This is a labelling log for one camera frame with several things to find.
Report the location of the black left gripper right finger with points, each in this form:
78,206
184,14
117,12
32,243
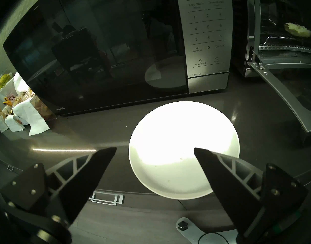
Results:
229,190

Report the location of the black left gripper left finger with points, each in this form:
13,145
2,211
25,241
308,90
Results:
76,185

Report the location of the round white plate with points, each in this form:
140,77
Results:
183,149

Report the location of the glass toaster oven door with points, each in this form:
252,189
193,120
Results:
279,86

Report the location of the pale bagel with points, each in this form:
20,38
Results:
297,30

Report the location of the black microwave oven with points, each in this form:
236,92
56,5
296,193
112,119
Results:
94,55

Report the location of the foil lined oven tray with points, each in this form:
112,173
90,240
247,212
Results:
284,47

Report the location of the stainless steel toaster oven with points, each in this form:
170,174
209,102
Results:
251,30

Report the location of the dark lower kitchen cabinet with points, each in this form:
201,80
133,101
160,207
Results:
145,220

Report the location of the large white paper bag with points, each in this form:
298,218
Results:
31,116

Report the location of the clear bag of bread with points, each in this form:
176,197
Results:
42,107

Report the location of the small white paper bag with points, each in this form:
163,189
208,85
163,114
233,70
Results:
14,124

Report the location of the crumpled white paper napkin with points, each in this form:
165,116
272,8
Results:
19,83

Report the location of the yellow banana bunch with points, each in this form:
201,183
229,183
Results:
3,80

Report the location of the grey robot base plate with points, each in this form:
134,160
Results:
191,233

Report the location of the black base plate knob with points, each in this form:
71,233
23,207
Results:
183,225

